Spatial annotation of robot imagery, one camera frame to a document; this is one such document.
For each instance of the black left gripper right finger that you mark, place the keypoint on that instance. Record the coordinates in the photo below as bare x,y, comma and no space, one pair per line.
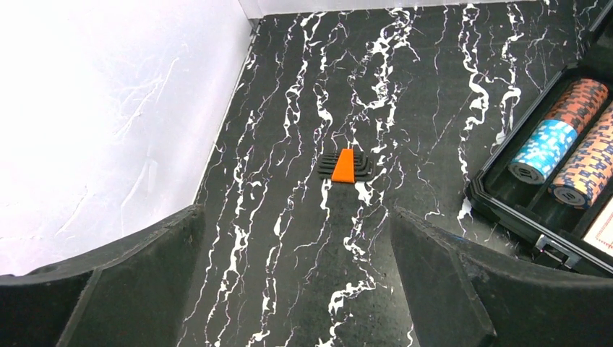
460,293

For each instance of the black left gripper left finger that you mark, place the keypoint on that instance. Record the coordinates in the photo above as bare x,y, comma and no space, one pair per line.
130,292

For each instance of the light blue chip stack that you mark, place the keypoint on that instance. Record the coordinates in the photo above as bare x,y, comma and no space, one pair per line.
542,151

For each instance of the orange black chip stack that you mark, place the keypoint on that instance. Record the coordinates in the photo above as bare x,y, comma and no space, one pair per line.
579,103

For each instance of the black poker set case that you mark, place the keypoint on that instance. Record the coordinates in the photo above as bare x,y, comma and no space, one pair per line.
555,230

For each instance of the red playing card deck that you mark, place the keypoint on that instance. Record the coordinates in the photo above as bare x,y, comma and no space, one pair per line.
599,234

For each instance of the pink blue chip stack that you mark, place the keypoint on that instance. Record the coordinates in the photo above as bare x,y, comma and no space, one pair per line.
588,170

